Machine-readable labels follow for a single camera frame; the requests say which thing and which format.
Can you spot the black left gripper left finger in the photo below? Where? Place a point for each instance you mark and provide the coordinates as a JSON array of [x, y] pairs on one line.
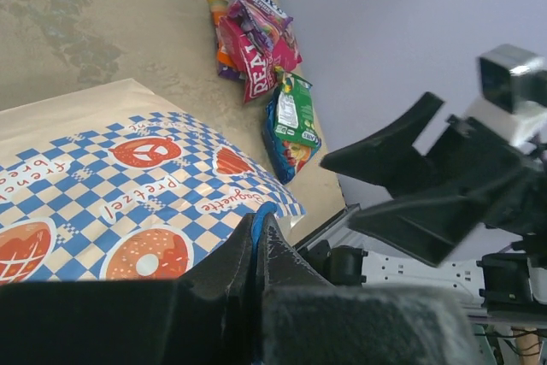
[[199, 318]]

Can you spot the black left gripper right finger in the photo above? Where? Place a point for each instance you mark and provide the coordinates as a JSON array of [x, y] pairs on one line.
[[307, 320]]

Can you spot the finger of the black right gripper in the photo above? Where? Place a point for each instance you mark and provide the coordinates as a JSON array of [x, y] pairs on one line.
[[388, 157], [426, 228]]

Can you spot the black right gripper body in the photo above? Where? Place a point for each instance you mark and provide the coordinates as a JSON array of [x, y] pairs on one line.
[[473, 176]]

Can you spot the blue snack wrapper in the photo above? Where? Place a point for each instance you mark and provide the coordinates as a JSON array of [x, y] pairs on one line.
[[287, 158]]

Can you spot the green snack packet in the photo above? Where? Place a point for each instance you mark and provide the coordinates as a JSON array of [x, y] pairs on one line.
[[294, 119]]

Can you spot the blue checkered paper bag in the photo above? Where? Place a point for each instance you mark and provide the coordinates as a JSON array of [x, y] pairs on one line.
[[117, 183]]

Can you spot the pink snack packet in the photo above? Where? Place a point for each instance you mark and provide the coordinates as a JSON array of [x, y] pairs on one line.
[[258, 66]]

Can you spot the purple candy packet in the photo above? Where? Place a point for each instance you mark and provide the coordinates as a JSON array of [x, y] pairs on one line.
[[229, 72], [264, 20]]

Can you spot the orange snack packet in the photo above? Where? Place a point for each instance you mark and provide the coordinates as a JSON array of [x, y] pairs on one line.
[[217, 10]]

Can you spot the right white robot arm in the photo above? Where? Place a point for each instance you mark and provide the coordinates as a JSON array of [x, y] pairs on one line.
[[496, 275]]

